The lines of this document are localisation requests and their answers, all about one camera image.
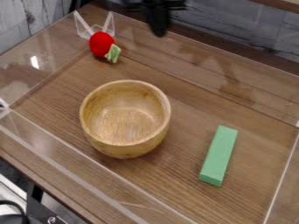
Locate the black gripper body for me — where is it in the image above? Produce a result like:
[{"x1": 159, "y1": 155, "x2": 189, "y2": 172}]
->
[{"x1": 125, "y1": 0, "x2": 187, "y2": 11}]

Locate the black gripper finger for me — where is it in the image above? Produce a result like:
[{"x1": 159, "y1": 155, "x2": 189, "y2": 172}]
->
[{"x1": 146, "y1": 4, "x2": 170, "y2": 38}]

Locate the red plush fruit green leaf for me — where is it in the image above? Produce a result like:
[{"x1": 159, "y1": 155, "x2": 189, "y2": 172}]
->
[{"x1": 89, "y1": 31, "x2": 122, "y2": 63}]

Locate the round wooden bowl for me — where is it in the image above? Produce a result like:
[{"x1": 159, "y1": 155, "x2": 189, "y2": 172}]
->
[{"x1": 79, "y1": 80, "x2": 173, "y2": 159}]

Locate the green rectangular block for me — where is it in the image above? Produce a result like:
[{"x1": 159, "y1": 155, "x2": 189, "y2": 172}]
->
[{"x1": 199, "y1": 126, "x2": 239, "y2": 186}]

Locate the black metal table leg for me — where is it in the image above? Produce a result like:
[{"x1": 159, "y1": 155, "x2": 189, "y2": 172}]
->
[{"x1": 26, "y1": 183, "x2": 82, "y2": 224}]

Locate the black cable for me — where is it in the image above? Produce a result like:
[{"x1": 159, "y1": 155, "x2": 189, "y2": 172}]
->
[{"x1": 0, "y1": 199, "x2": 28, "y2": 224}]

